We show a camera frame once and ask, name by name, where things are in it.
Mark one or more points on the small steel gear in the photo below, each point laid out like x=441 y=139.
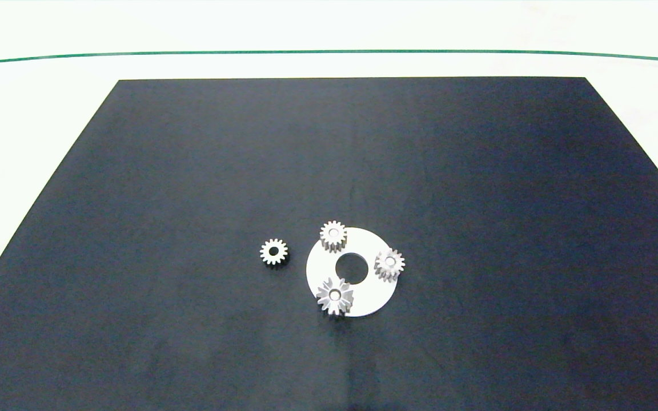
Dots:
x=340 y=234
x=397 y=263
x=281 y=253

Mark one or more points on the round white plate with pins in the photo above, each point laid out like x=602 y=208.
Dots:
x=376 y=294

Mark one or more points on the large steel gear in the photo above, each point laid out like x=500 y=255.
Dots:
x=344 y=297

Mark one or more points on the dark mat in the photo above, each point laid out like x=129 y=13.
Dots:
x=477 y=200

